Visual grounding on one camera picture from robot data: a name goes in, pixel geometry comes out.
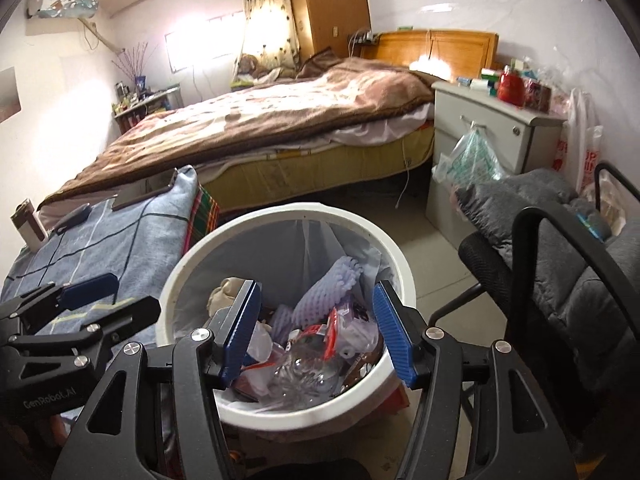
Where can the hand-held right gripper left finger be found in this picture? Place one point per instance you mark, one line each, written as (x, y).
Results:
(245, 330)

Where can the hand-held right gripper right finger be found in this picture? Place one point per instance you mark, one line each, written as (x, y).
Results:
(392, 330)

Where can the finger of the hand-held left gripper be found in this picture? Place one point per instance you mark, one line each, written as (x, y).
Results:
(87, 290)
(135, 312)

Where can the small red carton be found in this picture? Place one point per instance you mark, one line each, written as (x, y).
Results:
(334, 335)

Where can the clear plastic bottle red cap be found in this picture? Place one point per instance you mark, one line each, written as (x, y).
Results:
(310, 370)

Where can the lilac foam fruit net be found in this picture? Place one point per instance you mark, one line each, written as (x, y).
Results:
(325, 290)

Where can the white round trash bin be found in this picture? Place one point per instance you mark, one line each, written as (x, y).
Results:
(300, 412)

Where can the dark blue glasses case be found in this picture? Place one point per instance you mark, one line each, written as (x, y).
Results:
(72, 217)

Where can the brown and white tall carton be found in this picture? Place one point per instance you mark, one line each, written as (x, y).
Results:
(30, 230)

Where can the dark smartphone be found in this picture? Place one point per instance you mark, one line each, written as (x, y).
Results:
(145, 192)

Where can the colourful striped cloth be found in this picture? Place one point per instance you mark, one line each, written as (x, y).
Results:
(202, 215)

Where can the black office chair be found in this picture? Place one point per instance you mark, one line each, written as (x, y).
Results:
(515, 260)

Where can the yellow bed mattress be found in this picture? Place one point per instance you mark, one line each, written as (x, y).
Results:
(310, 170)

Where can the grey padded jacket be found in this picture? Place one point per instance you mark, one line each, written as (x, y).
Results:
(575, 300)

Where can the hanging clear plastic bag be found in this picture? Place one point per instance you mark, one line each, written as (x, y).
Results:
(470, 157)

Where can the cluttered small desk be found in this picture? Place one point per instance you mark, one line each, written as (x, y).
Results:
(150, 102)

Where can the brown bed blanket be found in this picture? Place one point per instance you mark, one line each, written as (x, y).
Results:
(250, 120)

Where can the dried branches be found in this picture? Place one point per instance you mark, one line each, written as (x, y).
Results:
(135, 62)

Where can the white nightstand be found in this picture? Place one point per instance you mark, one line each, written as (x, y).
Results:
(500, 120)

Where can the white air conditioner pipe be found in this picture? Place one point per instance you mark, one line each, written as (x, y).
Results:
(102, 37)

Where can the stack of small boxes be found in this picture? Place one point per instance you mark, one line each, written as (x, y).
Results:
(480, 82)

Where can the brown teddy bear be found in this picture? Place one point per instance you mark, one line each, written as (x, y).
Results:
(247, 65)

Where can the red jar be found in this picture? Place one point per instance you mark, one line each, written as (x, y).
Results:
(510, 87)

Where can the bright window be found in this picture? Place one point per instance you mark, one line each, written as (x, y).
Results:
(200, 45)

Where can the white plastic bag red print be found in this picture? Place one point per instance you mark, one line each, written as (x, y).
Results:
(582, 135)

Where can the red patterned tin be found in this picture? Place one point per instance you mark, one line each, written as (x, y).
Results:
(536, 95)

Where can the wooden headboard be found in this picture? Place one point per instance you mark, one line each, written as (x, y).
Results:
(465, 50)

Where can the power strip with chargers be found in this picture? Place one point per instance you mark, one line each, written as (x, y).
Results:
(362, 37)

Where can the dotted curtain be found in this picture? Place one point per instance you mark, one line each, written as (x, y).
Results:
(270, 15)

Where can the wooden wardrobe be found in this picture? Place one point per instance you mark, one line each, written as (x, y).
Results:
(327, 5)

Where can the silver wall panel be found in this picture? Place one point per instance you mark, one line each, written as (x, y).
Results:
(9, 95)

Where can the wall air conditioner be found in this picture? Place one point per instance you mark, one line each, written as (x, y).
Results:
(62, 2)

